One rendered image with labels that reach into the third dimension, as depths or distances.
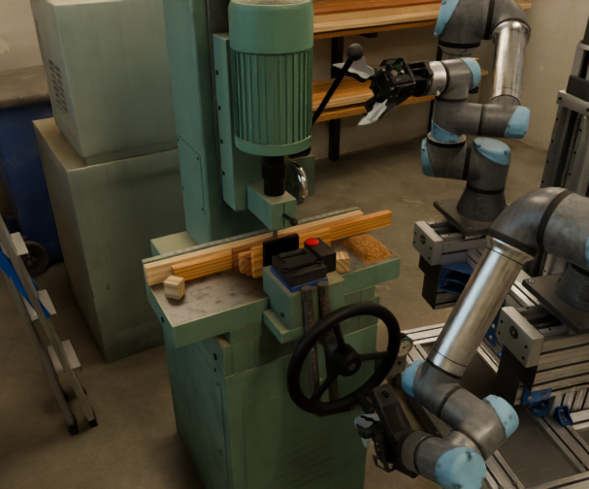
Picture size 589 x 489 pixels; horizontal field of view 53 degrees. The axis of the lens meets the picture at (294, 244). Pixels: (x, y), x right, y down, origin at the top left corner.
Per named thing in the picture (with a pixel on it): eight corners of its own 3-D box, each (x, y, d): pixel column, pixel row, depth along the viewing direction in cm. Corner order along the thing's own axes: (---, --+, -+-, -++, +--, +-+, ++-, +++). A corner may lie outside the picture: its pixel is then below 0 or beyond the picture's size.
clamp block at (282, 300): (287, 331, 128) (287, 297, 123) (261, 300, 138) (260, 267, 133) (345, 312, 134) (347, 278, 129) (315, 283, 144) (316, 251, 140)
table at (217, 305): (188, 376, 120) (185, 353, 117) (146, 300, 143) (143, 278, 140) (423, 296, 145) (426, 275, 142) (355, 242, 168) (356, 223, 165)
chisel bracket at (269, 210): (271, 237, 141) (270, 205, 136) (246, 213, 151) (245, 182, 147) (298, 230, 144) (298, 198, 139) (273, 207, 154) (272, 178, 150)
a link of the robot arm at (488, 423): (473, 374, 112) (433, 410, 107) (524, 409, 104) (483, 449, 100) (473, 399, 116) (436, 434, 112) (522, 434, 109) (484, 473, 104)
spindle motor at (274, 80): (254, 164, 125) (248, 8, 110) (223, 139, 139) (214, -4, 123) (325, 149, 132) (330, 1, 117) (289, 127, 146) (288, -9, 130)
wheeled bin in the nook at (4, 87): (9, 289, 295) (-46, 99, 247) (-10, 245, 335) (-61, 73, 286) (133, 253, 326) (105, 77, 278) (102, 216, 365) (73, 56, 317)
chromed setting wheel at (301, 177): (300, 213, 157) (301, 171, 151) (279, 196, 166) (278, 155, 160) (310, 211, 158) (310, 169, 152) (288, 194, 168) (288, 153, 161)
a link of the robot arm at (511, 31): (531, 24, 166) (522, 152, 141) (490, 22, 169) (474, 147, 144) (539, -14, 157) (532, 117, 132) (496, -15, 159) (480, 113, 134)
